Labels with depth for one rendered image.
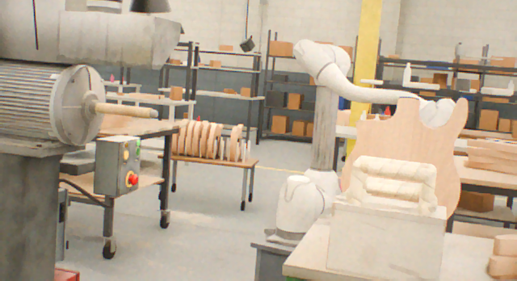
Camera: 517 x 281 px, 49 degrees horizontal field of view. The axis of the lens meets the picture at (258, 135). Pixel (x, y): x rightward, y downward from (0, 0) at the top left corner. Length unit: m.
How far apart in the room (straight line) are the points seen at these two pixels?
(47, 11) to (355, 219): 1.09
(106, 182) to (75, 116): 0.36
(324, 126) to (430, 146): 0.84
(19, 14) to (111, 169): 0.59
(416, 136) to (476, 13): 11.00
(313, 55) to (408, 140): 0.74
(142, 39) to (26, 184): 0.63
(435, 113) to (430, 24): 10.50
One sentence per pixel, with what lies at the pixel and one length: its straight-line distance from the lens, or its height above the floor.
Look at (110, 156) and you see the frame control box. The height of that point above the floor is 1.06.
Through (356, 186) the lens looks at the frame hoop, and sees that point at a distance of 1.42.
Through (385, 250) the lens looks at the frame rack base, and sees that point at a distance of 1.44.
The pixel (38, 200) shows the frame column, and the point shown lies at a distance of 1.99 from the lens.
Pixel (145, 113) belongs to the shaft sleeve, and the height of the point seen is 1.25.
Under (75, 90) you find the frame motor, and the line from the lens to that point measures 1.80.
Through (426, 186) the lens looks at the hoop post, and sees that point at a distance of 1.41.
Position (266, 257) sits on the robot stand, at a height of 0.65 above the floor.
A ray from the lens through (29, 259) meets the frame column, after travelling 2.02.
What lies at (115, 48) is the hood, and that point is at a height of 1.43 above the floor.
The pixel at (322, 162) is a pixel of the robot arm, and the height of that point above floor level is 1.03.
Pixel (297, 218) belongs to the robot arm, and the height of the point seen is 0.82.
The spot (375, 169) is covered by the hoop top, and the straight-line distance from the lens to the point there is 1.41.
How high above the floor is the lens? 1.41
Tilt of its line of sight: 7 degrees down
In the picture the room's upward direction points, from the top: 5 degrees clockwise
